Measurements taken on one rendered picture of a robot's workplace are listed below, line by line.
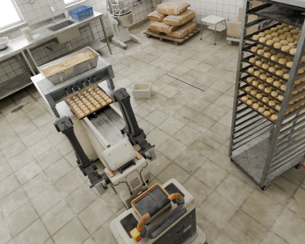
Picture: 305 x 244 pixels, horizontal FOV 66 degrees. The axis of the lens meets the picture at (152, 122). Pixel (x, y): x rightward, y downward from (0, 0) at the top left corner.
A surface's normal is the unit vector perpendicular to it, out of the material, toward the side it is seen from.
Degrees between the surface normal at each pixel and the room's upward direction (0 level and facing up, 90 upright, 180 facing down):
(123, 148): 48
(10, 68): 90
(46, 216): 0
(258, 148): 0
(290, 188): 0
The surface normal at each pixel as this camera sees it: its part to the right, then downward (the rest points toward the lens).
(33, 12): 0.68, 0.41
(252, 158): -0.15, -0.73
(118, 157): 0.32, -0.14
